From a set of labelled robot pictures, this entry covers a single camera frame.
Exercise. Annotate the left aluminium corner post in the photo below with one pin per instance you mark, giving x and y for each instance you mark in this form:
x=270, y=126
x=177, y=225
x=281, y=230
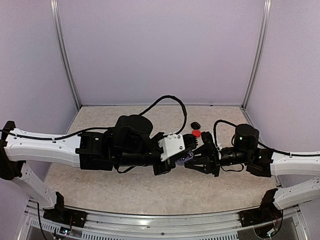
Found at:
x=54, y=5

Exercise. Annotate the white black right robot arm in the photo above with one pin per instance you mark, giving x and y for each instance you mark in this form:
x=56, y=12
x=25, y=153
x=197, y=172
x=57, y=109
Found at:
x=260, y=161

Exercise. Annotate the right aluminium corner post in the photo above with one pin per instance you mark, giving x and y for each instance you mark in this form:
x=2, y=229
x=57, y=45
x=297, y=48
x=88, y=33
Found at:
x=258, y=53

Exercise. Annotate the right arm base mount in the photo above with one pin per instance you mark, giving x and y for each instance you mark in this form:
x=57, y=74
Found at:
x=266, y=218

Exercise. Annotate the black earbud charging case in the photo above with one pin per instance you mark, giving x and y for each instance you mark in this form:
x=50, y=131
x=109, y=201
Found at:
x=195, y=125

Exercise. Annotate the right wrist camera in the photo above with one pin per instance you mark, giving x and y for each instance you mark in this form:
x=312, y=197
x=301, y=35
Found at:
x=208, y=140

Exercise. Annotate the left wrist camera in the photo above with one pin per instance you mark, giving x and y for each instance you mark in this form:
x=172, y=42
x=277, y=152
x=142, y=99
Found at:
x=174, y=144

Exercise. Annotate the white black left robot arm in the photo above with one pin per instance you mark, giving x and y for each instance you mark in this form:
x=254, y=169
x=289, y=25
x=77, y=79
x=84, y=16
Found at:
x=129, y=143

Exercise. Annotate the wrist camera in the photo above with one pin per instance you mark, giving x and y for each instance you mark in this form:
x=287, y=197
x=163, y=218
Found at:
x=174, y=144
x=208, y=140

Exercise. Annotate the red round case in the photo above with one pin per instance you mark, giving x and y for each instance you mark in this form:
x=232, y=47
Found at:
x=196, y=133

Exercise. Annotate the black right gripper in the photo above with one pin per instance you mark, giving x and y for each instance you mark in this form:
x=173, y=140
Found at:
x=211, y=164

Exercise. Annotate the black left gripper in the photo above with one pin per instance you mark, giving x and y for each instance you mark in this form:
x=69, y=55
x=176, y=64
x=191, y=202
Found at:
x=165, y=169

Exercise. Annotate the front aluminium rail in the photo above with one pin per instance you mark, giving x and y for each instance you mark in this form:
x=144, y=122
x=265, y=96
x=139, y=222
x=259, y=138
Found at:
x=102, y=225

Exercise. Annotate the grey oval charging case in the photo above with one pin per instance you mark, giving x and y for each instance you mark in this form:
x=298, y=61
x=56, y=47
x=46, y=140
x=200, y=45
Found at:
x=187, y=157

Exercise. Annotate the aluminium corner post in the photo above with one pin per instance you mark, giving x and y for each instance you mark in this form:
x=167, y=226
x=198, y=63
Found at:
x=54, y=5
x=258, y=53

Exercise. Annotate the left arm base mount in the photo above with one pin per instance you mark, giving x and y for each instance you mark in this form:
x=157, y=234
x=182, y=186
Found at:
x=63, y=215

